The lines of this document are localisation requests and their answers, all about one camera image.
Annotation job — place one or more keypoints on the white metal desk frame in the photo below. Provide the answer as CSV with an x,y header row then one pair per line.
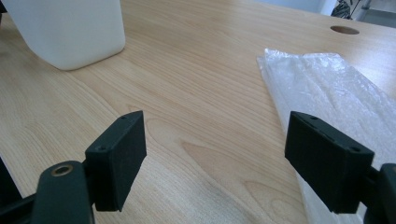
x,y
378,14

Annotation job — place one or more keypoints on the clear plastic bag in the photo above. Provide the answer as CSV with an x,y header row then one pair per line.
x,y
323,90

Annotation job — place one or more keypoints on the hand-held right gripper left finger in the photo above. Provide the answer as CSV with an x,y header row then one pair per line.
x,y
116,161

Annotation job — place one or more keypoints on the black bag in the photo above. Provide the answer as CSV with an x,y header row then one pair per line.
x,y
342,9

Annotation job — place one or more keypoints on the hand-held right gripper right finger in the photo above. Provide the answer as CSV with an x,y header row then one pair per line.
x,y
327,165

